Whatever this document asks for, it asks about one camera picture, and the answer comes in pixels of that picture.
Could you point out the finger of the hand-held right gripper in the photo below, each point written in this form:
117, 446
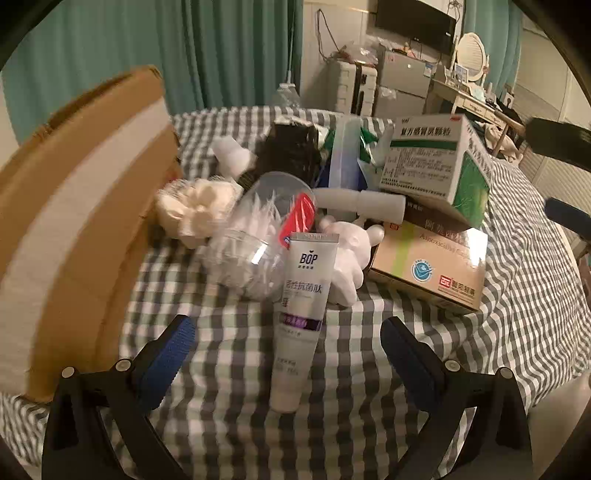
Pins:
558, 136
561, 213

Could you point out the black television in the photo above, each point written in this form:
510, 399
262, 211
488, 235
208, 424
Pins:
413, 23

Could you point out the clear cotton swab container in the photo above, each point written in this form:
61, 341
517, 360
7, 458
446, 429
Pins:
249, 230

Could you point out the grey small fridge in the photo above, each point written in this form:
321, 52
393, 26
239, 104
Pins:
401, 83

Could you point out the green curtain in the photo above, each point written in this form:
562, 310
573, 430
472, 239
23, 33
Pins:
494, 27
161, 55

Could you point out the red plastic packet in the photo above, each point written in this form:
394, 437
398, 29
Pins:
300, 217

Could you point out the long white plastic bottle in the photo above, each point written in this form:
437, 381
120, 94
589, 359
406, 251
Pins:
360, 201

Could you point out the white hand-shaped toy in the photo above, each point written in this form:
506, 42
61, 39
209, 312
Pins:
346, 263

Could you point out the white toothpaste tube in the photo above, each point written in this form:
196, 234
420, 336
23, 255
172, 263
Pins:
300, 314

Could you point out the grey checkered blanket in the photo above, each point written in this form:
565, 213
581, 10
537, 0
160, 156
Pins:
346, 415

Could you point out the white mesh bath sponge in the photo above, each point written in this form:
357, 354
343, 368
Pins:
198, 203

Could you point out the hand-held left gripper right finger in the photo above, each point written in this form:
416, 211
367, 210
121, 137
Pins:
406, 364

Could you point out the tan medicine box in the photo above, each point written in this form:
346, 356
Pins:
415, 258

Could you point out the beige cloth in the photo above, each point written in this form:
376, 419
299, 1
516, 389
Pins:
503, 141

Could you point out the white suitcase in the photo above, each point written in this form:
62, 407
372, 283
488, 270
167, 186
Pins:
346, 87

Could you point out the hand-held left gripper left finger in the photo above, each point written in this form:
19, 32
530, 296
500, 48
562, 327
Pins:
171, 355

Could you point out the translucent blue plastic case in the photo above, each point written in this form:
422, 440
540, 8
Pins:
344, 157

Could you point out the green snack packet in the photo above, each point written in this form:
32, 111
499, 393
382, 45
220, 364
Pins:
369, 138

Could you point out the black plastic packet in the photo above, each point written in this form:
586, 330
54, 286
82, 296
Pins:
286, 147

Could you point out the brown cardboard box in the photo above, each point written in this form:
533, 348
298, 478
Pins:
92, 207

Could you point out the white green medicine box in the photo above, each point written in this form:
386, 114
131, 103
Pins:
425, 157

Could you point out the cream dressing desk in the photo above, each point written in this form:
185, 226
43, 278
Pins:
475, 104

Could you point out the small white bottle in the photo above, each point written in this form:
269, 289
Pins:
231, 154

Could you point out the white oval mirror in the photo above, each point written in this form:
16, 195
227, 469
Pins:
471, 55

